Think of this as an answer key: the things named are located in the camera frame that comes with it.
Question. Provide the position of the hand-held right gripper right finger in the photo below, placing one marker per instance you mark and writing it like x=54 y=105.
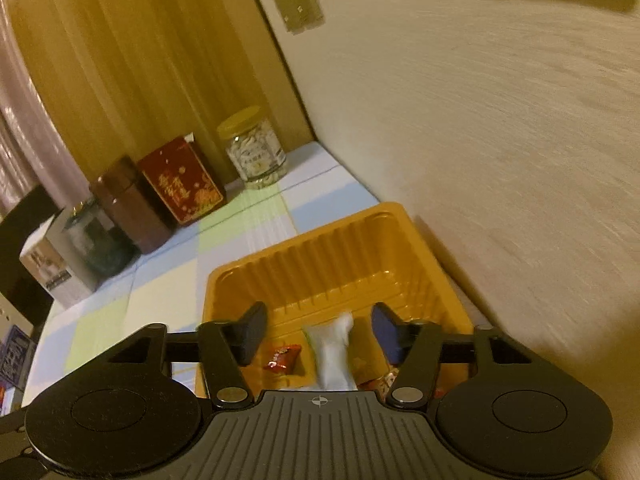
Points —
x=386 y=332

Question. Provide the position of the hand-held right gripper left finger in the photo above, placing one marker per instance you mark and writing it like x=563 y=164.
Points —
x=252 y=332

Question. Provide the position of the small red twist candy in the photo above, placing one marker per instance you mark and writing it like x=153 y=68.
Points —
x=282 y=357

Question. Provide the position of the red snack packet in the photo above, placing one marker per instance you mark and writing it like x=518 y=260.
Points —
x=380 y=385

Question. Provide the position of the green white snack packet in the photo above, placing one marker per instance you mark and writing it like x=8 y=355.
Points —
x=332 y=355

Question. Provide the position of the orange plastic tray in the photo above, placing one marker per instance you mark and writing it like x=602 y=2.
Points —
x=325 y=260

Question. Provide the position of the checked tablecloth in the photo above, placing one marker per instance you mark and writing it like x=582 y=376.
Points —
x=160 y=280

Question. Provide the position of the red gold box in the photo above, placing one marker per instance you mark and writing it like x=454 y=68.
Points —
x=180 y=180

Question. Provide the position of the brown metal canister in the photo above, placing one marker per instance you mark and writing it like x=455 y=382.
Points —
x=135 y=205

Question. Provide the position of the green glass jar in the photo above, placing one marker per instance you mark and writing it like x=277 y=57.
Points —
x=100 y=240

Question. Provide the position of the plastic jar yellow lid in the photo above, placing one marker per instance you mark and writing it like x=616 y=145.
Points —
x=255 y=152

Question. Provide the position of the white product box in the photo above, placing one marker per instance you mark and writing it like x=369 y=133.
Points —
x=55 y=265

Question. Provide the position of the blue milk carton box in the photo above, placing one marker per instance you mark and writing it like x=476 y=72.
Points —
x=17 y=357

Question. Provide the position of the yellow curtain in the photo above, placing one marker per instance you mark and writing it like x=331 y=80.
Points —
x=150 y=50

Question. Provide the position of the sheer curtain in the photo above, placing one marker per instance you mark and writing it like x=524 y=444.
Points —
x=30 y=125

